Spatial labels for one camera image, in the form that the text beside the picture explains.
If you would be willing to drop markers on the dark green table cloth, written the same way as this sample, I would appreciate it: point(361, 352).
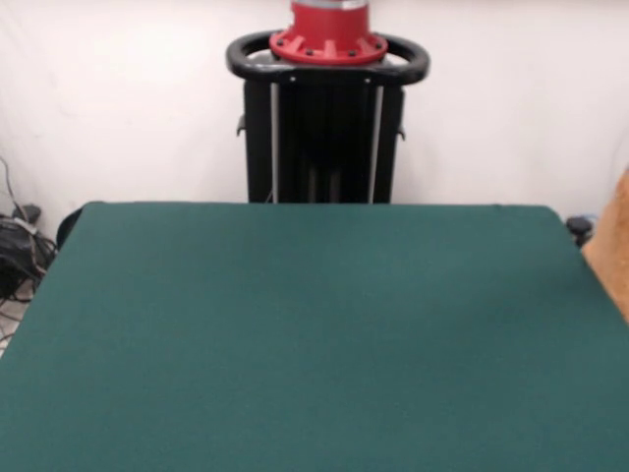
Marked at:
point(295, 334)

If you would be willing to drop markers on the tan terry towel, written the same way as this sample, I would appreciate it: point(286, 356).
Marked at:
point(614, 246)

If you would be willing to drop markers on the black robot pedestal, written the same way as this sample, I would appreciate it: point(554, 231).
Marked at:
point(324, 137)

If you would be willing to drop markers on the black power adapter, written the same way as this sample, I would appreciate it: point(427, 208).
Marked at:
point(579, 225)

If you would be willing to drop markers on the black rounded object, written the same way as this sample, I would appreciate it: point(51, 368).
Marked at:
point(69, 226)

